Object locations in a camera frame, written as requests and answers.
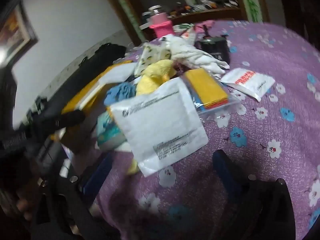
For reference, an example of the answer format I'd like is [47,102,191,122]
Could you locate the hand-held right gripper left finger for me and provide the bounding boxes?
[32,153,115,240]

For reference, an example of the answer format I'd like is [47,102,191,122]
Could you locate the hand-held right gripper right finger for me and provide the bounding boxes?
[212,149,297,240]

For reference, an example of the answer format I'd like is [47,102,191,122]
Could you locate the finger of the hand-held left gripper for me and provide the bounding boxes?
[42,109,86,131]

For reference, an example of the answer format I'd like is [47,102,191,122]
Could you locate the yellow cardboard box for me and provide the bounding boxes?
[50,60,137,153]

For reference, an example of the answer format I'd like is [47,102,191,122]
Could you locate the white cloth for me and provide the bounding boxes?
[162,35,230,78]

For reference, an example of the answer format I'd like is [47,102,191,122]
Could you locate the person's left hand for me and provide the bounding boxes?
[12,177,48,221]

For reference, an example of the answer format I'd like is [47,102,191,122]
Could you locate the teal packet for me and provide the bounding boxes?
[96,110,130,153]

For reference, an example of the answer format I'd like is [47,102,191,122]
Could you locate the purple floral blanket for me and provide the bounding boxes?
[95,20,320,240]

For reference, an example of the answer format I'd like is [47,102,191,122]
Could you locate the blue cloth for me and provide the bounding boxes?
[104,82,137,107]

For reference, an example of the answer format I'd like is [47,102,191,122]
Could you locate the black bag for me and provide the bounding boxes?
[45,42,127,100]

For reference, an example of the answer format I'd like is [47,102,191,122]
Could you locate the large white plastic bag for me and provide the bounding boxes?
[110,76,209,178]

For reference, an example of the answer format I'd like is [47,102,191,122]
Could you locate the clear bag of yellow cloths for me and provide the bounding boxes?
[181,69,242,120]

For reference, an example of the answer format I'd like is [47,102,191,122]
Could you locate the white packet with red print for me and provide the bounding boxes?
[220,67,276,102]

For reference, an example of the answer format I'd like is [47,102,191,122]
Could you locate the yellow towel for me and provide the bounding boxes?
[135,59,178,97]

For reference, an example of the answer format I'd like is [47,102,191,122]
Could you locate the cream patterned cloth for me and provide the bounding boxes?
[134,42,173,78]

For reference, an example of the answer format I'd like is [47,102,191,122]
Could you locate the black pouch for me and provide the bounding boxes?
[195,36,230,64]

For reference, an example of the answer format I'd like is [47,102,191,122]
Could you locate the pink knit covered bottle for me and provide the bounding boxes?
[140,5,175,39]

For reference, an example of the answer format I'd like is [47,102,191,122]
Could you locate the pink cloth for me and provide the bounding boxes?
[195,20,215,34]

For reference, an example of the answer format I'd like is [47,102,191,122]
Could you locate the wooden headboard shelf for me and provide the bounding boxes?
[100,0,270,46]

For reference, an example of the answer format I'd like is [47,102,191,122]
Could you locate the framed wall picture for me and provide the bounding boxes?
[0,2,38,65]

